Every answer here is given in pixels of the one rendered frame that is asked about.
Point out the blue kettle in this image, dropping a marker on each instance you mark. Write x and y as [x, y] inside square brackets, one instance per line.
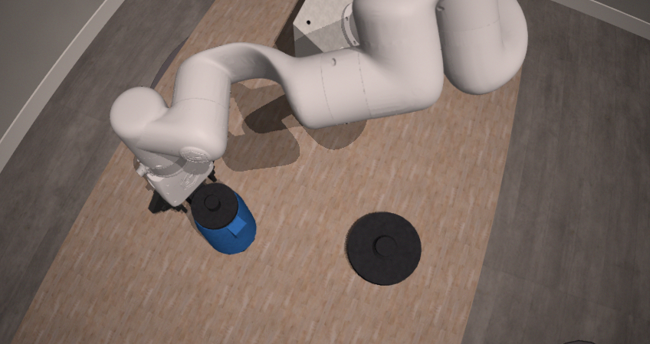
[222, 217]

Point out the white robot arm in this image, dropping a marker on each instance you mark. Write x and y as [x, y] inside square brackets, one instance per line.
[396, 67]

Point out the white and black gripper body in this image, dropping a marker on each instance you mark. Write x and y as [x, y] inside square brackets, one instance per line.
[177, 187]

